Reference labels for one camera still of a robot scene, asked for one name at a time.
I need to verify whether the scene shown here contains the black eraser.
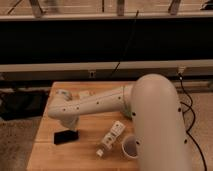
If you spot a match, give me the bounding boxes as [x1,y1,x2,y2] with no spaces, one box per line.
[54,130,79,145]

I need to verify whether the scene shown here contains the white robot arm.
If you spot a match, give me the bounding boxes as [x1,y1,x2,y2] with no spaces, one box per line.
[48,74,192,171]

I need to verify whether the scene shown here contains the white sponge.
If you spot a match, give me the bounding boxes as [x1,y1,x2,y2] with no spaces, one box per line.
[78,90,90,99]

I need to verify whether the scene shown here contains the clear plastic cup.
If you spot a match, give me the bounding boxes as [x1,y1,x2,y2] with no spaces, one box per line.
[121,134,138,160]

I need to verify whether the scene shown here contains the white wall outlet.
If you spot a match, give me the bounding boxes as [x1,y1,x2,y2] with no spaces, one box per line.
[88,70,96,79]
[178,66,186,75]

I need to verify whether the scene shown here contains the black floor cables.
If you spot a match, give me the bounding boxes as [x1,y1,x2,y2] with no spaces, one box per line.
[178,73,208,171]

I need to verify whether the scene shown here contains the black hanging cable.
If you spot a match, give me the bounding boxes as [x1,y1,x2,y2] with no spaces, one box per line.
[107,9,140,80]

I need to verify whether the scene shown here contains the white right wall outlet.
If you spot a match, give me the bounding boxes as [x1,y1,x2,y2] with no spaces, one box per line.
[178,66,186,75]

